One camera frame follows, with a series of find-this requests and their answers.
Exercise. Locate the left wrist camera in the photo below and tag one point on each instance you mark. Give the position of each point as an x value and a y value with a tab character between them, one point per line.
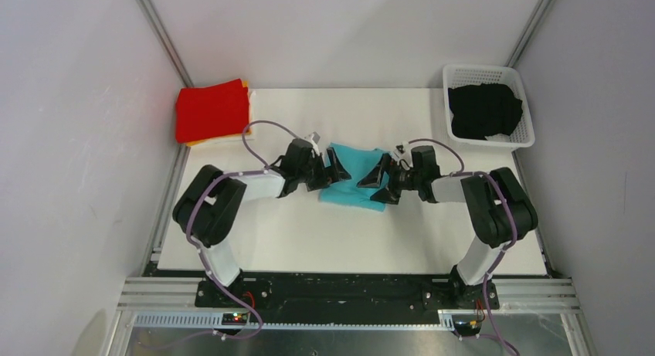
313	139

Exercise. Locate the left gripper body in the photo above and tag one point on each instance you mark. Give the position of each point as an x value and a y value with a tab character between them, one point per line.
313	167

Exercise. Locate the folded orange t-shirt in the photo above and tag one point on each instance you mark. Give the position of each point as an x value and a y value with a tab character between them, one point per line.
215	139

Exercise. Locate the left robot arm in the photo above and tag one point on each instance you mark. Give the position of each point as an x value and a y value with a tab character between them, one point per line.
208	208

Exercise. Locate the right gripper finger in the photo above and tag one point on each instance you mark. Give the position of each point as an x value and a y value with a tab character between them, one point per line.
387	195
375	177

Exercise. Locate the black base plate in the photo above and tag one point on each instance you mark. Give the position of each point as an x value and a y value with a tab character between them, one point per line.
348	299

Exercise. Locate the cyan t-shirt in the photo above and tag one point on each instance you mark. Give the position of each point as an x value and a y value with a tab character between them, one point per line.
358	163

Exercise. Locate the left controller board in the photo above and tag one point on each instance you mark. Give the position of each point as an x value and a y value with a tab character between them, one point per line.
235	319

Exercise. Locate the white garment in basket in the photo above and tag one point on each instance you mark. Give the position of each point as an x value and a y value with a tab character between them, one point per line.
502	138

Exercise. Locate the folded white t-shirt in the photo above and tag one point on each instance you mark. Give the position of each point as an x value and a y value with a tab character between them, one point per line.
232	137

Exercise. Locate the folded red t-shirt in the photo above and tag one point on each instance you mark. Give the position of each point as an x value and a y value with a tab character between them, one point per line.
212	110

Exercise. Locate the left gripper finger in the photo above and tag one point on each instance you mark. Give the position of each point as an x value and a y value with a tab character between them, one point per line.
336	172
317	181

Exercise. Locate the black t-shirt in basket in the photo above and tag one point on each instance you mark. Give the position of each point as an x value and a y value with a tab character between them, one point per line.
485	110

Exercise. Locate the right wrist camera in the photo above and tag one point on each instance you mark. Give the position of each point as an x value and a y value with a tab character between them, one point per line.
401	154

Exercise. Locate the right controller board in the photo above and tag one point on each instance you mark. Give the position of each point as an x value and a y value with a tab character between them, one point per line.
467	328

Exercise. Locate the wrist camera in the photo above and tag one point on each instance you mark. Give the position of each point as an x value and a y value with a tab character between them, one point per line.
313	139
401	154

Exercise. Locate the aluminium frame rail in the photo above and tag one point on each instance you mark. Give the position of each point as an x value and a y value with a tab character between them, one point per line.
170	301

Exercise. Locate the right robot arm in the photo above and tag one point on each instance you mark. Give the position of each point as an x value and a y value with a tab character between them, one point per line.
501	213

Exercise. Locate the white plastic basket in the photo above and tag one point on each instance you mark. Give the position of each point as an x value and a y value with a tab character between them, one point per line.
458	74

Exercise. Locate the controller board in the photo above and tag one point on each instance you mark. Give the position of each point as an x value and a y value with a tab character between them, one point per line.
467	328
235	319

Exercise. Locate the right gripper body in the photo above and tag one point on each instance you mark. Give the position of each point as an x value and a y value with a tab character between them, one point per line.
403	179

